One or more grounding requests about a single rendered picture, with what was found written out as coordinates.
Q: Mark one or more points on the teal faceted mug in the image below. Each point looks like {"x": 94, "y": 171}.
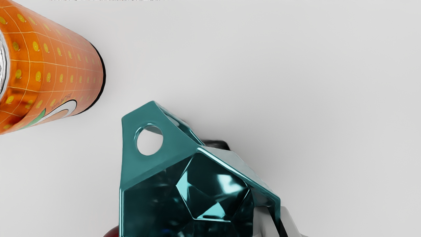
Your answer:
{"x": 154, "y": 184}

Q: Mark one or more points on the dark red round object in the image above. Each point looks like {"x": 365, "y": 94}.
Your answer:
{"x": 112, "y": 232}

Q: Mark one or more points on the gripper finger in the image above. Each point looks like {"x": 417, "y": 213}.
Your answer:
{"x": 292, "y": 227}

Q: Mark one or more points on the orange patterned can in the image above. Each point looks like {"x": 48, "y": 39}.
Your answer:
{"x": 49, "y": 69}

